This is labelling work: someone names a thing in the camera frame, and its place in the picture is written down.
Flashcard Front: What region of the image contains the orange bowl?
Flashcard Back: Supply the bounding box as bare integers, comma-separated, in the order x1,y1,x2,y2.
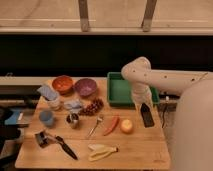
52,75,73,94

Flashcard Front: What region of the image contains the black metal clip tool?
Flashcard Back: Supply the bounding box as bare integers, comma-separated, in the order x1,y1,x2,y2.
35,131,58,148

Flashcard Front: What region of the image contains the black handled knife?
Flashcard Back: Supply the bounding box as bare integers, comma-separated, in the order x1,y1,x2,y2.
55,136,78,160

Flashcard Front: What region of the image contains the blue box beside table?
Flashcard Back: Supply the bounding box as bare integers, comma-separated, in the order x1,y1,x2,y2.
4,107,36,128

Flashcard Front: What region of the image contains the yellow banana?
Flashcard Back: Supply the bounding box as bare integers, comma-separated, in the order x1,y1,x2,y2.
88,144,118,162

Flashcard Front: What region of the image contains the yellow orange fruit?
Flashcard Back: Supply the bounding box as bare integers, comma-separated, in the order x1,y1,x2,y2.
120,119,133,134

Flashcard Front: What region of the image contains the metal fork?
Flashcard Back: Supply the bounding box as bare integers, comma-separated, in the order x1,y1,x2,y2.
86,115,103,139

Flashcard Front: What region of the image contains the light blue crumpled cloth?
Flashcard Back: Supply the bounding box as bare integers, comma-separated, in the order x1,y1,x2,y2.
64,100,83,113

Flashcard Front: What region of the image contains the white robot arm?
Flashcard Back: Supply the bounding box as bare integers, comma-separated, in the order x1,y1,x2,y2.
121,57,213,171

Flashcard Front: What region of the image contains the white cup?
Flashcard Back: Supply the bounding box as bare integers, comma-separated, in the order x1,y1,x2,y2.
47,97,61,110

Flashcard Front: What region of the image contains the bunch of red grapes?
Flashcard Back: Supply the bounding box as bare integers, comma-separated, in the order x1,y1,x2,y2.
79,98,104,116

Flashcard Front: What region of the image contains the blue plastic cup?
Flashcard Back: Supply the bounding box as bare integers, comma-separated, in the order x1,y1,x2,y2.
39,110,54,127

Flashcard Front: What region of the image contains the metal cup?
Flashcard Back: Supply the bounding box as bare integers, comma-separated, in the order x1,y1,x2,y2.
66,113,79,129

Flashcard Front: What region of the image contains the green plastic tray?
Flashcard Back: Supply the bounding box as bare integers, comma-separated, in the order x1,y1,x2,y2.
106,71,161,108

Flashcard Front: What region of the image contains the purple bowl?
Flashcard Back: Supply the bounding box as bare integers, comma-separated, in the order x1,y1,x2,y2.
74,78,97,97

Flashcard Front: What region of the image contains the blue sponge cloth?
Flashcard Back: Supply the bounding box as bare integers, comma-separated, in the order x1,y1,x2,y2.
37,84,58,101

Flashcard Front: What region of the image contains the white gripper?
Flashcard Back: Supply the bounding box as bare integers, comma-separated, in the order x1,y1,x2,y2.
131,83,154,117

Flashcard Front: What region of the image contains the wooden cutting board table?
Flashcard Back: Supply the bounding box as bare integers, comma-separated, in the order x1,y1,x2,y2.
14,77,173,171

